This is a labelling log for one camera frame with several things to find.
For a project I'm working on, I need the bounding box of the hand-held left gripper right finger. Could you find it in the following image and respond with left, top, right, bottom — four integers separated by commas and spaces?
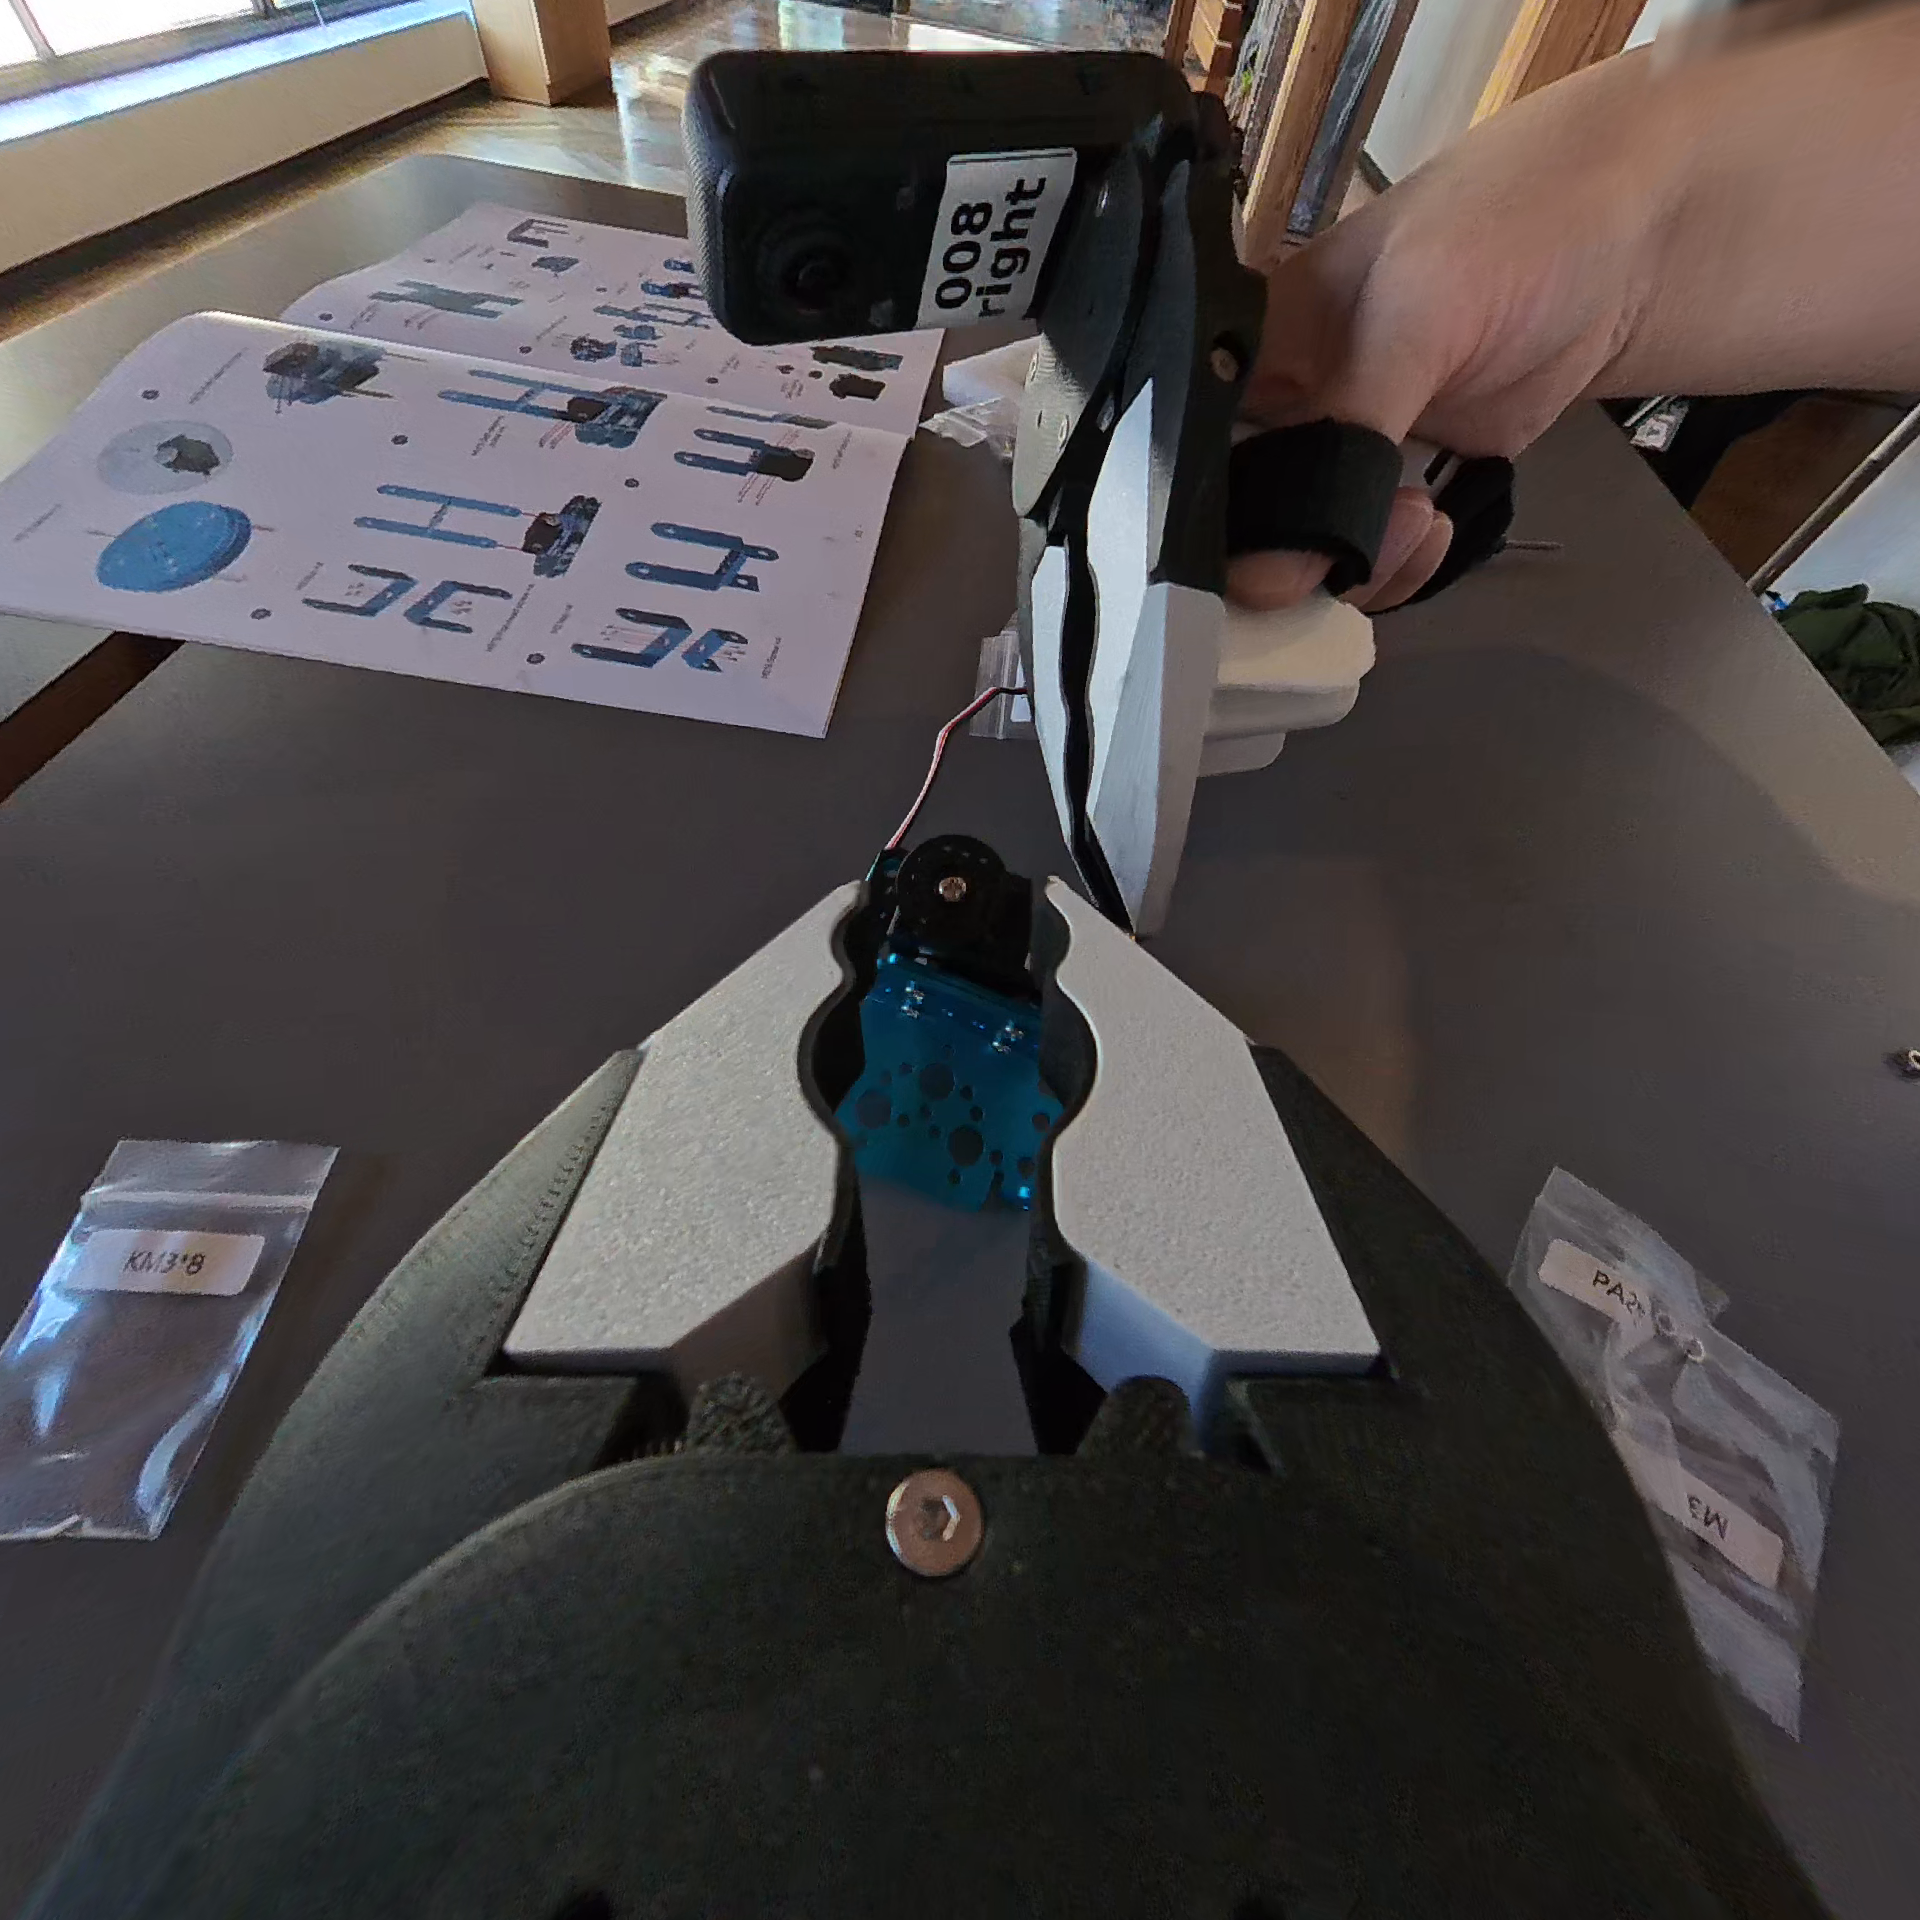
1043, 879, 1386, 1425

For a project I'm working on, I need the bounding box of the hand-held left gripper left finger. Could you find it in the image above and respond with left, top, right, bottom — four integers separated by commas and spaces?
503, 882, 869, 1375

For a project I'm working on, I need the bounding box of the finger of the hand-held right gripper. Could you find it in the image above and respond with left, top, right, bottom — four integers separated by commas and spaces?
1072, 376, 1234, 933
1018, 511, 1128, 917

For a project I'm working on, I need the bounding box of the white square foam frame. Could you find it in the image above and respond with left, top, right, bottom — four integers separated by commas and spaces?
937, 336, 1045, 414

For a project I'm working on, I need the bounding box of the blue metal bracket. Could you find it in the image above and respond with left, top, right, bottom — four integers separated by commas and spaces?
839, 938, 1087, 1217

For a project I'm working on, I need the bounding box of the dark brown desk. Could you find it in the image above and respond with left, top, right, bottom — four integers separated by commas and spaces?
0, 151, 1920, 1920

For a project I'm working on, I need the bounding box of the beige square column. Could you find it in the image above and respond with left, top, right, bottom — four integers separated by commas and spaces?
488, 0, 617, 109

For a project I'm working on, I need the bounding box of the white printed instruction manual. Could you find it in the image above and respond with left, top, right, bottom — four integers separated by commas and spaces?
0, 202, 946, 741

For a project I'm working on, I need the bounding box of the large glass window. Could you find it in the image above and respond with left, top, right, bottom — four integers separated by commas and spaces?
0, 0, 482, 69

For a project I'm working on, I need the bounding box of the dark green cloth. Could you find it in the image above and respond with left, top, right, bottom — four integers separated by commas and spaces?
1762, 586, 1920, 745

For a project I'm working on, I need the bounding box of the wooden support post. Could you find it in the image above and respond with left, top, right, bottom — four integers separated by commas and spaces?
1245, 0, 1419, 250
1477, 0, 1653, 129

